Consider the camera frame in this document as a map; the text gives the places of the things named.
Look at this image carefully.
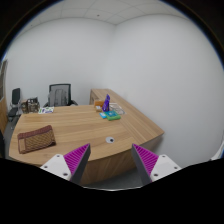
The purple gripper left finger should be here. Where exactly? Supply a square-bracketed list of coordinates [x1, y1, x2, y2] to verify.
[41, 144, 91, 185]

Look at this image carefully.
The grey desk cable grommet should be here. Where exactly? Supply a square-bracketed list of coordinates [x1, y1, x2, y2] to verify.
[106, 137, 115, 143]

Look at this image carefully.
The wooden L-shaped desk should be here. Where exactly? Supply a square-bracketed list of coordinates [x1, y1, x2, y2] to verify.
[9, 89, 164, 185]

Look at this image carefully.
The white printed paper sheet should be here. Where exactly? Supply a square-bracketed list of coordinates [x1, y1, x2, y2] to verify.
[38, 107, 54, 114]

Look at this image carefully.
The orange box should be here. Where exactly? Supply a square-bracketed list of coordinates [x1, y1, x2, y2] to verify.
[94, 101, 104, 112]

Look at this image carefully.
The black side chair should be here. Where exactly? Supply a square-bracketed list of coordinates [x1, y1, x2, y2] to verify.
[8, 88, 21, 118]

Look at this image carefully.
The clear plastic tray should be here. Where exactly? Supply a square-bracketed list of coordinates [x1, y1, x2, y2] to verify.
[109, 103, 125, 115]

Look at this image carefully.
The blue small box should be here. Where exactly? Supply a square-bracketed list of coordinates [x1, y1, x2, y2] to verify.
[100, 113, 107, 119]

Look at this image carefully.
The black mesh office chair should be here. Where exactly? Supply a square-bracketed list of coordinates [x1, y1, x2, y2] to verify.
[44, 83, 78, 107]

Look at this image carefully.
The green box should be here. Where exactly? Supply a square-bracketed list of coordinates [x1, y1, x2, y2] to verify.
[105, 111, 121, 121]

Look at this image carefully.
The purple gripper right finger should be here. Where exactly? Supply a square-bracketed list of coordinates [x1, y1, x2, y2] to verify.
[131, 144, 181, 185]

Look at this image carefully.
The brown desk organizer clutter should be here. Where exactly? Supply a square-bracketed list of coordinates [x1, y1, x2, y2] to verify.
[21, 97, 40, 113]

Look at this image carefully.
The purple bottle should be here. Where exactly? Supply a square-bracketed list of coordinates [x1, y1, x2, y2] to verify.
[102, 94, 110, 112]

